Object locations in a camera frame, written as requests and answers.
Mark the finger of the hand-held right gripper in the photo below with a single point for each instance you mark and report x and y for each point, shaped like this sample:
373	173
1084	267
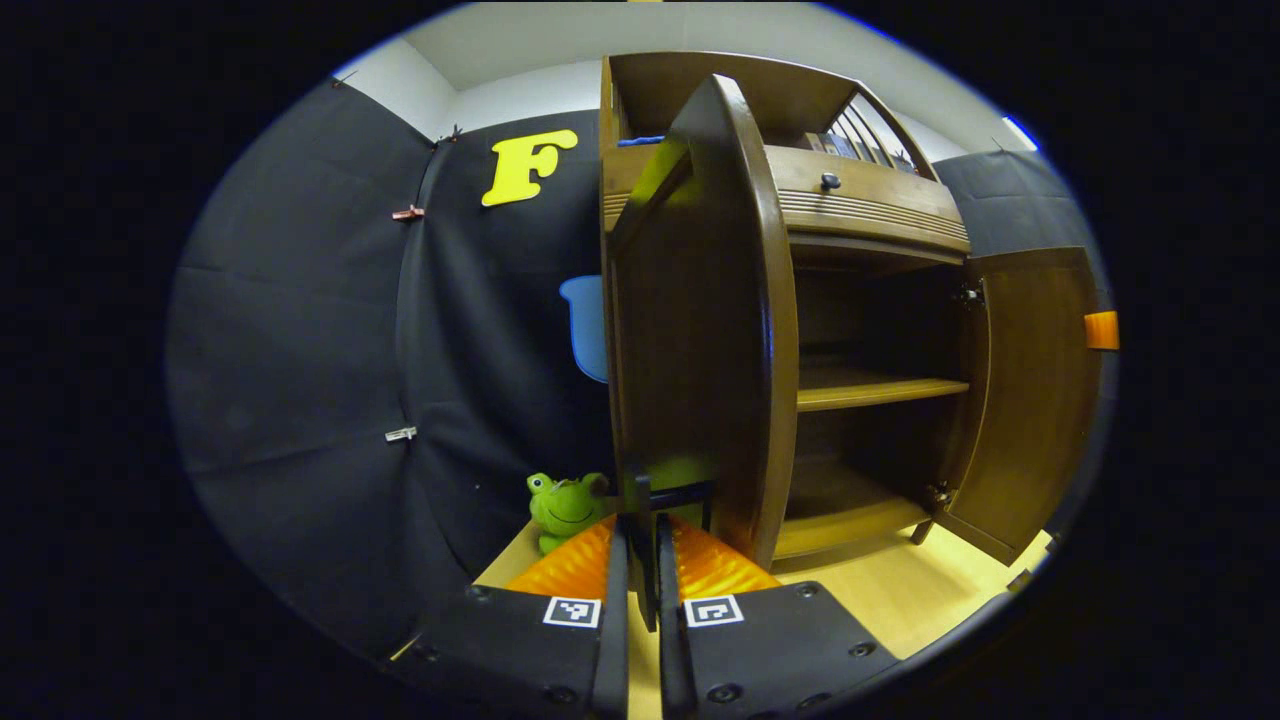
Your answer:
1101	330

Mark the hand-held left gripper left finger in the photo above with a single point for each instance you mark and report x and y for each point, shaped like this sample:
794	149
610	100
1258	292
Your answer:
615	640

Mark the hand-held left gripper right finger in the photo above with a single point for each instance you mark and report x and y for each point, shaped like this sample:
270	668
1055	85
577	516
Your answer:
672	650

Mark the wooden cabinet door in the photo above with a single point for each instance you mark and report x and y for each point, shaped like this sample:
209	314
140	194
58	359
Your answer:
700	330
1030	400

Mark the wooden double-door shoe cabinet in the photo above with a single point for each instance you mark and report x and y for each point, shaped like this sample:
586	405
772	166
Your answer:
870	220

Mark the metal door hinge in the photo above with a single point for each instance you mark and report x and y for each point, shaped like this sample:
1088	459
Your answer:
938	493
968	293

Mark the wooden cabinet drawer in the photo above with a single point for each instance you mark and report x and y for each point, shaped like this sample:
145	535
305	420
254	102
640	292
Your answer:
880	205

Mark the green frog toy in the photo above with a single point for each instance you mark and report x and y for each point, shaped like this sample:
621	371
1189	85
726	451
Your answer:
565	510

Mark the wooden inner shelf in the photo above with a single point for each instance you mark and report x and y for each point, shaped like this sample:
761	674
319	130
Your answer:
870	388

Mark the metal clip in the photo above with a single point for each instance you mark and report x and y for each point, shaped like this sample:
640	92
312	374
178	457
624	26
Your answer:
400	434

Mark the black backdrop cloth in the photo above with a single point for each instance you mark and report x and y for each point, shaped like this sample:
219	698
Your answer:
300	350

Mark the red clip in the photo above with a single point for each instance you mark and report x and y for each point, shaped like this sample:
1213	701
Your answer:
407	212

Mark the blue towel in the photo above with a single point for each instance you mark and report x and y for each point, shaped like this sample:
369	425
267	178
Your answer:
640	141

